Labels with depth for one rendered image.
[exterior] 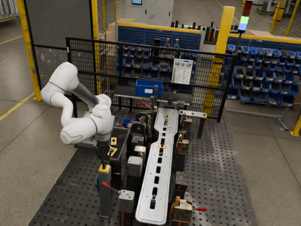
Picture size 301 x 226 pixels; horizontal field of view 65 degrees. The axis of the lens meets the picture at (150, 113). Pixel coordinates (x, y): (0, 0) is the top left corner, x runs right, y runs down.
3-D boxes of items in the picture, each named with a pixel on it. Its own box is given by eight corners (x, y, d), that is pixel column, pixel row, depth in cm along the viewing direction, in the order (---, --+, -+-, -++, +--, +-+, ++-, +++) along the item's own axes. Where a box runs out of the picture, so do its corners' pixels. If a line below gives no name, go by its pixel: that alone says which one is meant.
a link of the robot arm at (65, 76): (92, 115, 233) (103, 96, 237) (105, 122, 227) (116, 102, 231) (41, 80, 162) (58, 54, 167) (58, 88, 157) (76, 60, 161)
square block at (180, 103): (180, 131, 271) (184, 103, 252) (173, 130, 271) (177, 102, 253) (180, 127, 278) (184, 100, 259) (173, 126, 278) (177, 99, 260)
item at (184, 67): (189, 85, 274) (194, 59, 259) (170, 83, 276) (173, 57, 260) (189, 84, 276) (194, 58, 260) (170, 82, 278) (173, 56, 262)
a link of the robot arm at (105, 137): (108, 135, 131) (108, 143, 134) (112, 126, 138) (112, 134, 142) (92, 132, 132) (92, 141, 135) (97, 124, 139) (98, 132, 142)
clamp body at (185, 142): (185, 176, 212) (191, 145, 194) (171, 173, 213) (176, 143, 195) (185, 168, 219) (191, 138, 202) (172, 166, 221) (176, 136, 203)
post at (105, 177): (109, 219, 170) (108, 174, 147) (99, 217, 170) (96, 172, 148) (112, 210, 176) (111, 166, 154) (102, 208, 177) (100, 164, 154)
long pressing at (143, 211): (170, 227, 136) (170, 225, 135) (131, 220, 138) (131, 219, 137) (178, 110, 254) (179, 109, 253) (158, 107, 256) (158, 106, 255)
